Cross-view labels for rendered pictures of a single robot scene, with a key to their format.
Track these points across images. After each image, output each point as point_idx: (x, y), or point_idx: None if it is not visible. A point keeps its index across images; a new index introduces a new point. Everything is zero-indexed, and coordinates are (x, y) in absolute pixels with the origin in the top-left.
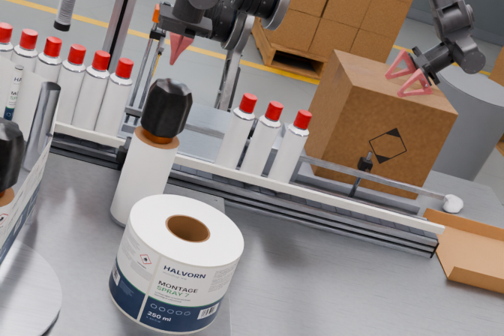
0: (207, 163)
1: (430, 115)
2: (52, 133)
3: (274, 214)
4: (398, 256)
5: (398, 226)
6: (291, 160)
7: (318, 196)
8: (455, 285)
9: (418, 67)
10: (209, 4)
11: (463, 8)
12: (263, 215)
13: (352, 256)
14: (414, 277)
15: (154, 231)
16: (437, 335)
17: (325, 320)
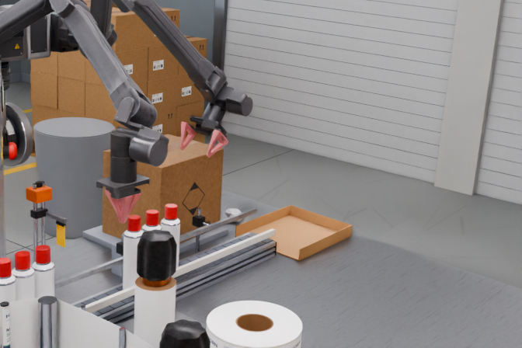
0: (129, 288)
1: (209, 160)
2: (106, 329)
3: (184, 294)
4: (264, 267)
5: (249, 248)
6: (177, 246)
7: (203, 260)
8: (306, 261)
9: (210, 129)
10: (163, 158)
11: (219, 73)
12: (179, 301)
13: (250, 286)
14: (288, 273)
15: (249, 337)
16: (345, 294)
17: (302, 332)
